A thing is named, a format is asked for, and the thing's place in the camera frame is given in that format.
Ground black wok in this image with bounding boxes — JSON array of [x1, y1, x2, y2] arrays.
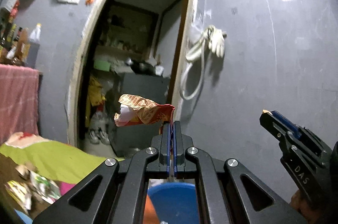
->
[[130, 61, 156, 76]]

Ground green white wrapper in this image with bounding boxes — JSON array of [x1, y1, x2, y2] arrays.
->
[[30, 171, 61, 204]]

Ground red yellow snack bag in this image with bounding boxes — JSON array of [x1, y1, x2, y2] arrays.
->
[[113, 94, 175, 127]]

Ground wooden door frame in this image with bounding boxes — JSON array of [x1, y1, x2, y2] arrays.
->
[[67, 0, 198, 147]]

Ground large soy sauce jug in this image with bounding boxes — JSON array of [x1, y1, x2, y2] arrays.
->
[[26, 23, 41, 68]]

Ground red yellow cardboard box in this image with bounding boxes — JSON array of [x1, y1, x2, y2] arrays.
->
[[5, 180, 32, 213]]

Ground pair of sneakers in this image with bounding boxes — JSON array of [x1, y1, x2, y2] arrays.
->
[[89, 127, 110, 145]]

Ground white rubber gloves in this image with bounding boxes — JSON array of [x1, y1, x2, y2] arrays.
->
[[208, 25, 227, 58]]

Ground yellow bag in pantry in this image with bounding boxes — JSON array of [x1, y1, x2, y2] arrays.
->
[[85, 75, 105, 127]]

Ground pink checked cloth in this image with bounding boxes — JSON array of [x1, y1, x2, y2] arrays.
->
[[1, 64, 40, 143]]

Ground white hose loop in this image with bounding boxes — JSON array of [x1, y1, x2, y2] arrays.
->
[[179, 28, 212, 101]]

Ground orange wall hook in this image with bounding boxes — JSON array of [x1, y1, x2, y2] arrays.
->
[[85, 0, 95, 6]]

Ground brown paper scrap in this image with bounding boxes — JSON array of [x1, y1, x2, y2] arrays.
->
[[15, 162, 37, 180]]

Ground dark grey cabinet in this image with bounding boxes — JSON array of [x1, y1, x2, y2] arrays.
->
[[109, 73, 170, 158]]

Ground person's right hand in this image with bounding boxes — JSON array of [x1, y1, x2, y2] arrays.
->
[[290, 190, 324, 224]]

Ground blue plastic bucket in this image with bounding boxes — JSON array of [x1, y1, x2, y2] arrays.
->
[[148, 182, 200, 224]]

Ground colourful patchwork table cloth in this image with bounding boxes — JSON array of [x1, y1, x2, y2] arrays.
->
[[0, 131, 125, 224]]

